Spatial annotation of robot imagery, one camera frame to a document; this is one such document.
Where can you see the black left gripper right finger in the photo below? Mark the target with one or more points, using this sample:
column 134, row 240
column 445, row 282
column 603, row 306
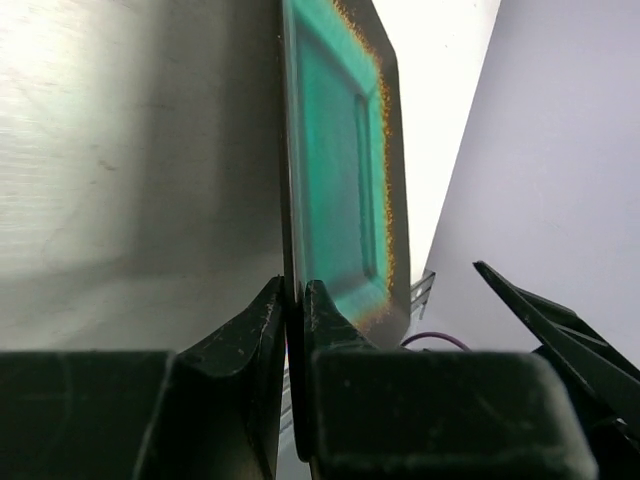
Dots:
column 372, row 413

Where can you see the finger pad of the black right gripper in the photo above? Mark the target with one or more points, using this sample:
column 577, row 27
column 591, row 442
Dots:
column 596, row 365

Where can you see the black left gripper left finger pad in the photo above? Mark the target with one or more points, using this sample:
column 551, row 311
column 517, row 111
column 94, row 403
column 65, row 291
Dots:
column 221, row 408

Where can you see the green square plate dark rim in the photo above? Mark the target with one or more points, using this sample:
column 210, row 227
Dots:
column 343, row 171

